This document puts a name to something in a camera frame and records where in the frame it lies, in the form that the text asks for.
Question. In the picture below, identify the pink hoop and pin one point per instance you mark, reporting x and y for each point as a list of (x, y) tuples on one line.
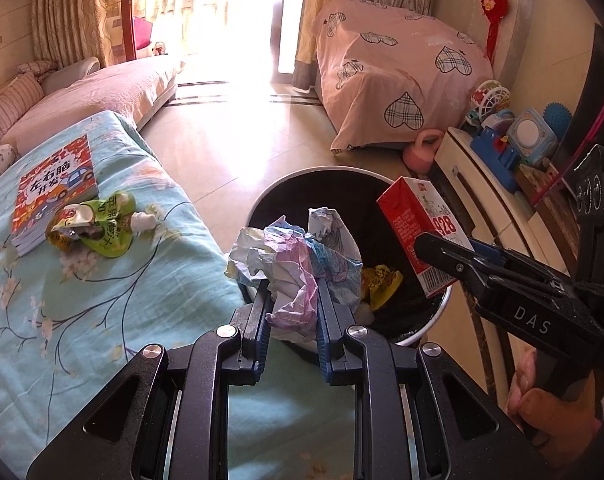
[(589, 132)]

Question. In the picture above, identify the light blue toy cube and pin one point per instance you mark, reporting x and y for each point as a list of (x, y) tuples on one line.
[(529, 135)]

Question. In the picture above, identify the white cage rattle ball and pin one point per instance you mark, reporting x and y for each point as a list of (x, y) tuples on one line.
[(489, 97)]

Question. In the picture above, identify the yellow snack wrapper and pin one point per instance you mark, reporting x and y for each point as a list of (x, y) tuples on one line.
[(381, 282)]

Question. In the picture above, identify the pink striped pillow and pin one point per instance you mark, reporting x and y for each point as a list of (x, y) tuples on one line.
[(12, 105)]

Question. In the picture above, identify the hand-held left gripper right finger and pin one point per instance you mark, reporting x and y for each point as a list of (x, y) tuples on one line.
[(327, 340)]

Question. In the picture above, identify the black trash bin white rim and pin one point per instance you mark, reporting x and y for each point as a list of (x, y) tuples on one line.
[(362, 195)]

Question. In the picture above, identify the pink sofa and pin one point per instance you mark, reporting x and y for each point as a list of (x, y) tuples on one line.
[(117, 85)]

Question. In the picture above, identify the white low cabinet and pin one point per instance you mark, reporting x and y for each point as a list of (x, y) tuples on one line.
[(481, 185)]

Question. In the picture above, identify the blue toy truck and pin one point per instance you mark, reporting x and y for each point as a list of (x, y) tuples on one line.
[(491, 157)]

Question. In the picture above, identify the person's right hand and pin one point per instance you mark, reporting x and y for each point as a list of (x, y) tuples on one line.
[(551, 410)]

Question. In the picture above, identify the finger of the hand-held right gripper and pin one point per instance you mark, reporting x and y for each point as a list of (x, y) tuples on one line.
[(446, 257), (511, 262)]

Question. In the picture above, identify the pink heart-print cover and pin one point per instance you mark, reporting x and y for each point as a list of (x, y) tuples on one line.
[(396, 60)]

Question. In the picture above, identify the black television screen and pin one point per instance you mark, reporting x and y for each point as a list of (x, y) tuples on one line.
[(601, 85)]

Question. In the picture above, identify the wooden toy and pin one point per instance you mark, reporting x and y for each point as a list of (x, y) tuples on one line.
[(536, 182)]

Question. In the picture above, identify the blue spiky ball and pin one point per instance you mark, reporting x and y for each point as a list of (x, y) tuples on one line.
[(556, 117)]

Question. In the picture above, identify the pink plaid pillow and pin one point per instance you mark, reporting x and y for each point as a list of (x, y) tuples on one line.
[(36, 67)]

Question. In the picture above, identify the pink toy kettlebell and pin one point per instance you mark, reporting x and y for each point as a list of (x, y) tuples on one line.
[(421, 155)]

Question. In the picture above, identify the colourful children's book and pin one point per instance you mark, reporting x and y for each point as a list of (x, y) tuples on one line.
[(52, 185)]

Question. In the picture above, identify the red drink carton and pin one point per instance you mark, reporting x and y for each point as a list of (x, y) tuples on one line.
[(406, 215)]

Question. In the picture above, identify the magenta cloth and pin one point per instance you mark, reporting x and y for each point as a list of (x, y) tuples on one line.
[(144, 34)]

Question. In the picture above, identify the small white tissue ball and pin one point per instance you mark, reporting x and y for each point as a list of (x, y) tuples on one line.
[(143, 221)]

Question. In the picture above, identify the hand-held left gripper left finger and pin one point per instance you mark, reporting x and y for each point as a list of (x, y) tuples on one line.
[(261, 330)]

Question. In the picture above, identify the drawing paper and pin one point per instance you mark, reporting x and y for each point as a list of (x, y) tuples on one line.
[(292, 270)]

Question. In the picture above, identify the red heart hanging ornament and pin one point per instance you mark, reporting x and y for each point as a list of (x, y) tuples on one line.
[(494, 2)]

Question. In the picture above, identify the green snack wrapper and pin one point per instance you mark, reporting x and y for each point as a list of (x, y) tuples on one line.
[(107, 240)]

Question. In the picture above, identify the red wooden post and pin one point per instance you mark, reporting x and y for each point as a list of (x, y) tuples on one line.
[(128, 10)]

